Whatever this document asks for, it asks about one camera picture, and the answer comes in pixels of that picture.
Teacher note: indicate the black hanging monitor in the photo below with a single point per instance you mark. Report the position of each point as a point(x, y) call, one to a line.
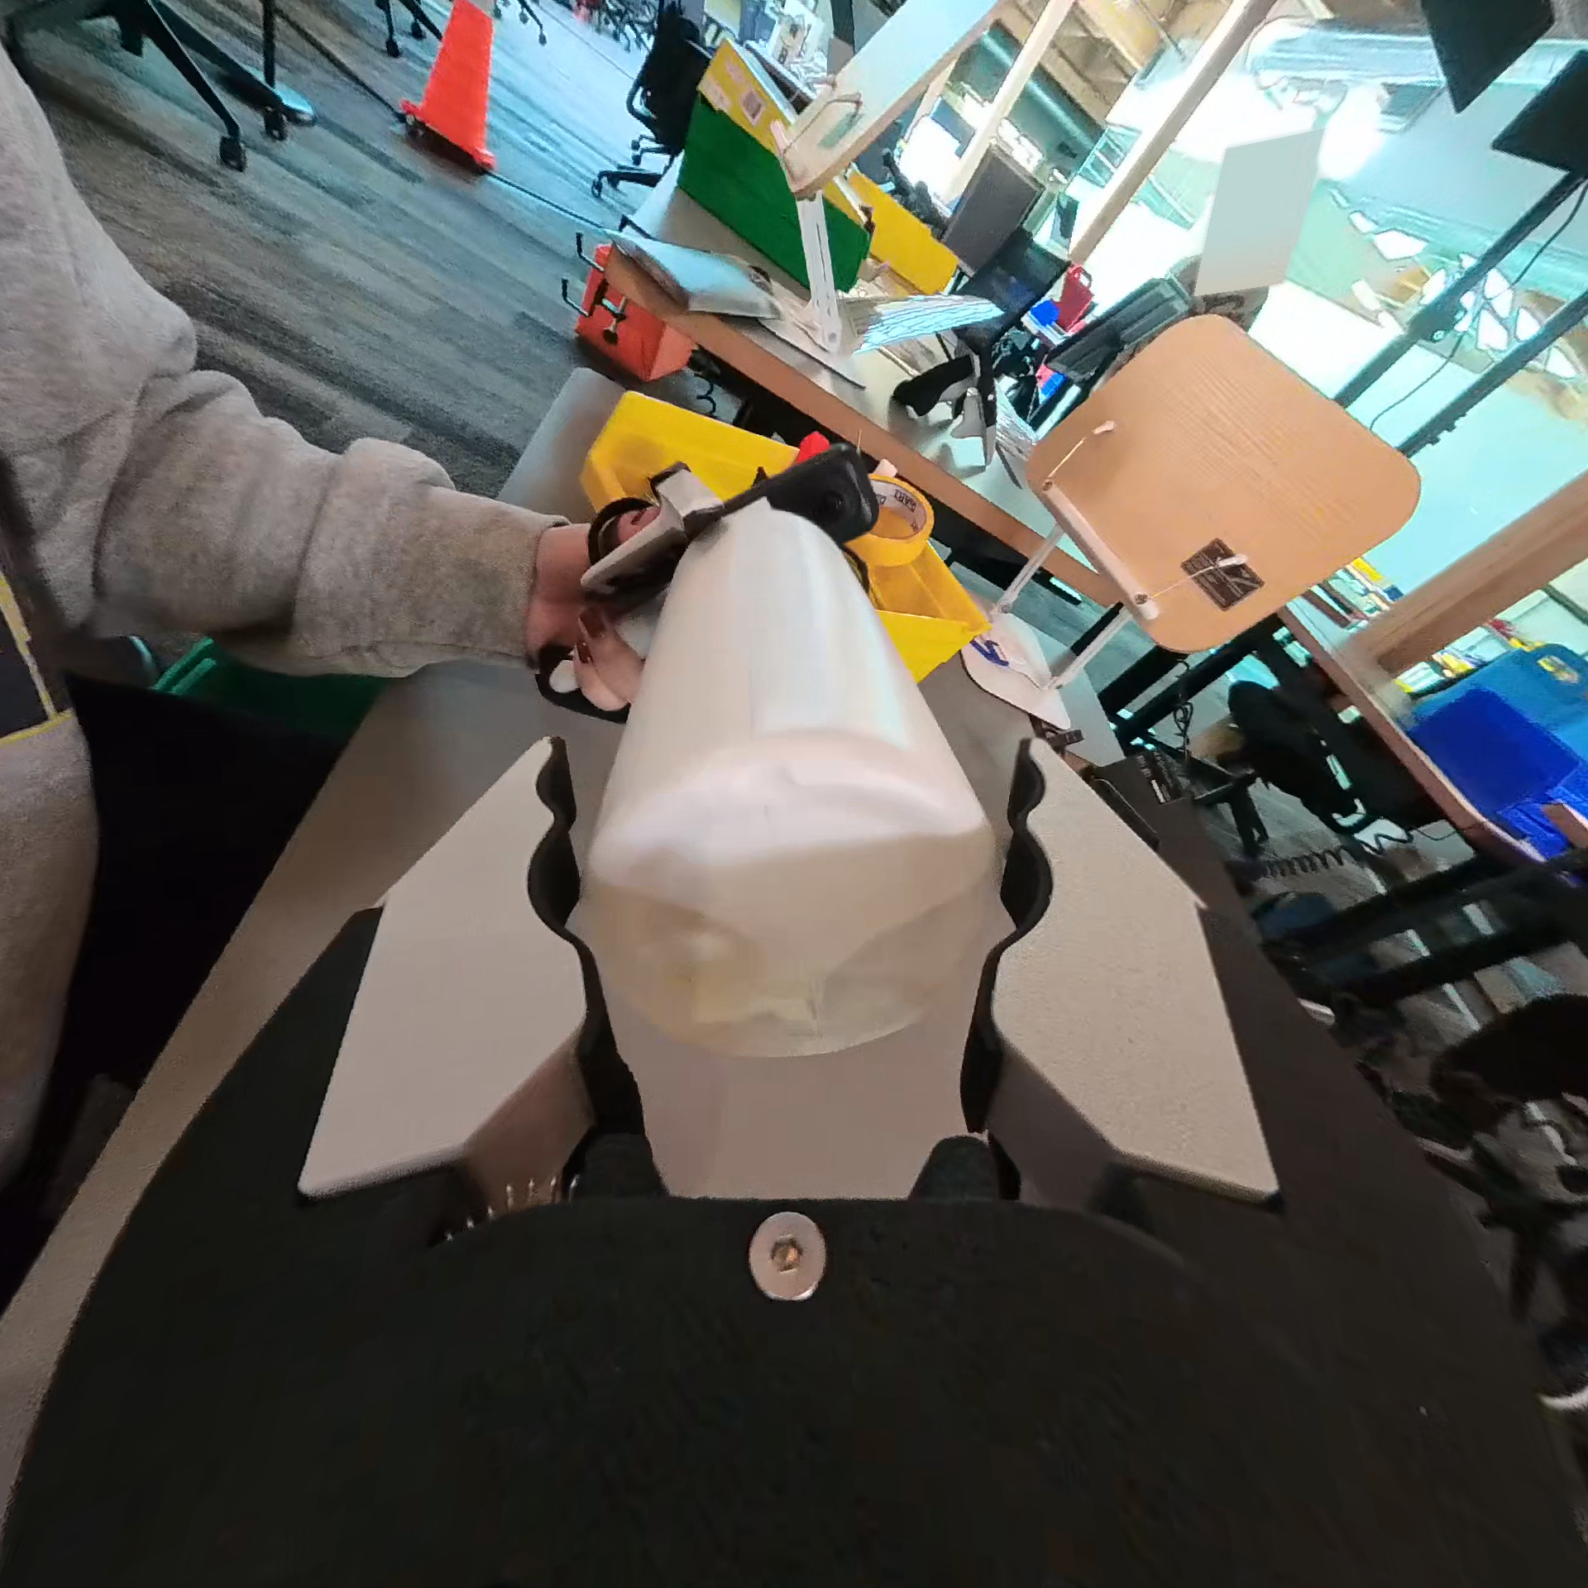
point(1483, 36)
point(1546, 117)

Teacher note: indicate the yellow cardboard box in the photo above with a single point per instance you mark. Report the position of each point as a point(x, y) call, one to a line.
point(733, 74)

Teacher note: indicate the spare hand-held gripper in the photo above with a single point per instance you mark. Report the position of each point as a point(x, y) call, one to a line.
point(944, 384)

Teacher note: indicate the white translucent bottle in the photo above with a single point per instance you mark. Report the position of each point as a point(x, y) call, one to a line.
point(771, 770)

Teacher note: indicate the green plastic crate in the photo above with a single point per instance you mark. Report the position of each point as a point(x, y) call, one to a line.
point(273, 688)

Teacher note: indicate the yellow tape roll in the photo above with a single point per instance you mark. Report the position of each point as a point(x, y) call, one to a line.
point(901, 552)

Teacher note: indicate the grey printed sweatshirt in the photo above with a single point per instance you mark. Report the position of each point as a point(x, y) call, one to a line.
point(50, 930)

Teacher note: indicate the orange traffic cone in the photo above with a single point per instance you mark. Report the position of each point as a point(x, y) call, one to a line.
point(453, 87)

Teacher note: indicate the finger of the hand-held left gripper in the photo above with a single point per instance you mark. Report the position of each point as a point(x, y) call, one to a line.
point(640, 558)

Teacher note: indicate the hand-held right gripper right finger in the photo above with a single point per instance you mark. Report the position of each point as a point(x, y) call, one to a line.
point(1117, 1017)

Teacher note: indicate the person's left forearm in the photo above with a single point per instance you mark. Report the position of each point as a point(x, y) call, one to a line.
point(311, 558)

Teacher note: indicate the yellow plastic bin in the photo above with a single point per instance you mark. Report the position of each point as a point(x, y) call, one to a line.
point(659, 446)

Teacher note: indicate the green plastic box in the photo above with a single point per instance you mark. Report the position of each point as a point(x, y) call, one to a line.
point(757, 199)

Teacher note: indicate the white rectangular panel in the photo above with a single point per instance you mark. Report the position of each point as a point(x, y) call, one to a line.
point(1260, 210)

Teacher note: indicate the person's left hand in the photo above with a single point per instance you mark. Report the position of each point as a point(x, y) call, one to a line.
point(565, 615)

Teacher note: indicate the blue plastic crate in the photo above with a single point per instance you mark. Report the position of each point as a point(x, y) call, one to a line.
point(1502, 745)

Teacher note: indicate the grey flat pouch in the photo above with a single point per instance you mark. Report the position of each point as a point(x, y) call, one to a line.
point(695, 272)

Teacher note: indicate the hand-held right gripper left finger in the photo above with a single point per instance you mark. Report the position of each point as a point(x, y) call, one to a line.
point(461, 993)

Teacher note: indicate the wooden board stand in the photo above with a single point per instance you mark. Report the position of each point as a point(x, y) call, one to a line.
point(1241, 471)
point(893, 74)

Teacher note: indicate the orange toolbox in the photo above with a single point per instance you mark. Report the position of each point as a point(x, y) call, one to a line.
point(621, 322)

